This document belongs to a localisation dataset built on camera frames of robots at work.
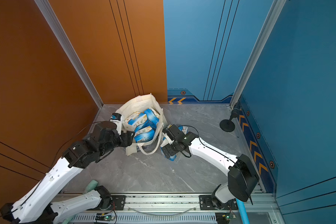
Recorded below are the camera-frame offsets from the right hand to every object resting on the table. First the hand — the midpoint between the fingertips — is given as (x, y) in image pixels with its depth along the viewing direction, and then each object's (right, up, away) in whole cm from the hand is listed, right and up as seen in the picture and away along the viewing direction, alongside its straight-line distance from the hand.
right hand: (171, 147), depth 82 cm
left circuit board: (-36, -34, -10) cm, 50 cm away
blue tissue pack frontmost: (-15, +8, +2) cm, 17 cm away
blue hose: (+36, -30, -14) cm, 49 cm away
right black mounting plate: (+18, -27, -10) cm, 34 cm away
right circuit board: (+29, -32, -13) cm, 45 cm away
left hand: (-20, +11, -14) cm, 27 cm away
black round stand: (+43, +12, +22) cm, 50 cm away
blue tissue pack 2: (-12, +18, +7) cm, 23 cm away
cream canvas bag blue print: (-21, +27, +6) cm, 34 cm away
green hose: (-44, -20, -5) cm, 49 cm away
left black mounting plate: (-27, -27, -10) cm, 40 cm away
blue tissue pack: (-20, +17, +2) cm, 26 cm away
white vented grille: (+10, -33, -13) cm, 37 cm away
